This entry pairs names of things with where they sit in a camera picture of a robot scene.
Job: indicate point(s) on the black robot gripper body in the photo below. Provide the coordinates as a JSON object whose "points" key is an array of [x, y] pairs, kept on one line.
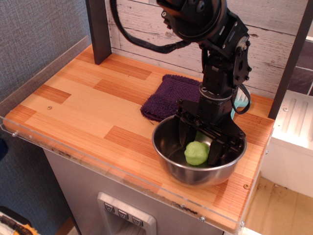
{"points": [[211, 117]]}

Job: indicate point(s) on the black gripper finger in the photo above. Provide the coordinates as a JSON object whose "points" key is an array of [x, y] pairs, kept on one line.
{"points": [[217, 149], [187, 133]]}

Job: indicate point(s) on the green toy broccoli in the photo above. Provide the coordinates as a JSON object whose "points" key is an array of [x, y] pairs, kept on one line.
{"points": [[196, 153]]}

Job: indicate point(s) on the stainless steel bowl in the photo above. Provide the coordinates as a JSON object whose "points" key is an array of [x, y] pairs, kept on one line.
{"points": [[171, 156]]}

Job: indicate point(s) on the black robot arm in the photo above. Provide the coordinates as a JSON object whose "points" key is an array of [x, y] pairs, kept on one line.
{"points": [[224, 41]]}

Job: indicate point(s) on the purple folded cloth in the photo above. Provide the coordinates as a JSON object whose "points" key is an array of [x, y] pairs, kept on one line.
{"points": [[163, 103]]}

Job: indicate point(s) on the teal dish brush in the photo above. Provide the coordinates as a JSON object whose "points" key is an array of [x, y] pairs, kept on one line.
{"points": [[242, 102]]}

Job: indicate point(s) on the white toy sink unit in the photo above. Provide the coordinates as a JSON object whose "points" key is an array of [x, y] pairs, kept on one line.
{"points": [[288, 161]]}

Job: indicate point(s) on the silver ice dispenser panel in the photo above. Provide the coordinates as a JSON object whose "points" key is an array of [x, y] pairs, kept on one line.
{"points": [[121, 218]]}

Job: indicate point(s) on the grey toy fridge cabinet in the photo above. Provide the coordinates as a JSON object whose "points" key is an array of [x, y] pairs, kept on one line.
{"points": [[81, 186]]}

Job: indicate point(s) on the clear acrylic left guard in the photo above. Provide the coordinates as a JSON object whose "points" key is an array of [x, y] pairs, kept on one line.
{"points": [[25, 90]]}

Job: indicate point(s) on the dark right shelf post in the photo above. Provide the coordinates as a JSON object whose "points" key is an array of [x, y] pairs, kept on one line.
{"points": [[292, 60]]}

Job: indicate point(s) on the dark shelf post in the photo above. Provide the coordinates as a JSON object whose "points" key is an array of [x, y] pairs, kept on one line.
{"points": [[292, 60], [99, 30]]}

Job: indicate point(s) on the dark left shelf post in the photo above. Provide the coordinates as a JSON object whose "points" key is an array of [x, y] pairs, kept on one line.
{"points": [[99, 30]]}

